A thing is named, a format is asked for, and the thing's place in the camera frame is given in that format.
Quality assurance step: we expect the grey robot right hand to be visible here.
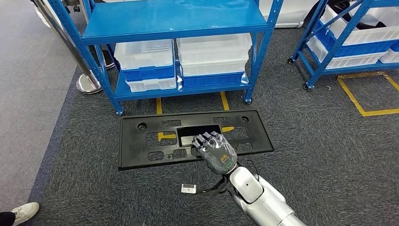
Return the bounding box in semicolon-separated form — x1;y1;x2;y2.
192;131;239;175

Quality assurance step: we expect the black plastic plate part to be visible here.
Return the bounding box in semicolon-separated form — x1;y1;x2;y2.
118;109;275;171

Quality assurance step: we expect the blue metal shelf rack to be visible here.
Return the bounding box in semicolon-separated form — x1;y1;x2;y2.
47;0;284;116

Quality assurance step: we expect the blue wheeled shelf rack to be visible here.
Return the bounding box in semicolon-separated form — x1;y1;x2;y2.
287;0;399;90

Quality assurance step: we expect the white car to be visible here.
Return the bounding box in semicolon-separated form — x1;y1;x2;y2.
31;0;319;29

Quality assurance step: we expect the person's foot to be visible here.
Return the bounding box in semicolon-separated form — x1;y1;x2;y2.
0;202;40;226

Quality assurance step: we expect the black item in bin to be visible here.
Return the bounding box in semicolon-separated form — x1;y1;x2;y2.
355;14;389;31

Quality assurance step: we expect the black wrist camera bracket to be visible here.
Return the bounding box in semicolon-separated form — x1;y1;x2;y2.
194;176;228;197

